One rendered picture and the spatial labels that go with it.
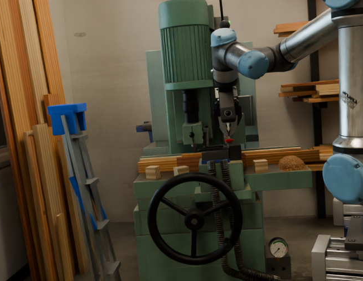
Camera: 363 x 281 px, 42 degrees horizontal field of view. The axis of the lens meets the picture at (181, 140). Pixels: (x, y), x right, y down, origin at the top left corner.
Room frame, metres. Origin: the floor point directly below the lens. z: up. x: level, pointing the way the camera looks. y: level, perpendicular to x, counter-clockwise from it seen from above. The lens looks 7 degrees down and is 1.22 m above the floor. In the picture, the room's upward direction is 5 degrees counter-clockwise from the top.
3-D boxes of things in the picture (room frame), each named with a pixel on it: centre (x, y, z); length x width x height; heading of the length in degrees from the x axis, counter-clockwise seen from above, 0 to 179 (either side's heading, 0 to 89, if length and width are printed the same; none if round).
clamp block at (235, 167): (1.53, -0.12, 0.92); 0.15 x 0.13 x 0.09; 86
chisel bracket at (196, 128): (1.75, -0.05, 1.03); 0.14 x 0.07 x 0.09; 176
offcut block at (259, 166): (1.58, -0.26, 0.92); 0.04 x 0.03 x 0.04; 92
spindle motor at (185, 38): (1.73, -0.05, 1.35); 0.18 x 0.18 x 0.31
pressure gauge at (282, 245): (1.50, -0.29, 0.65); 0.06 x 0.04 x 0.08; 86
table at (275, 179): (1.61, -0.13, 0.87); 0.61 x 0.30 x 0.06; 86
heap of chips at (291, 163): (1.62, -0.38, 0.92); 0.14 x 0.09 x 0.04; 176
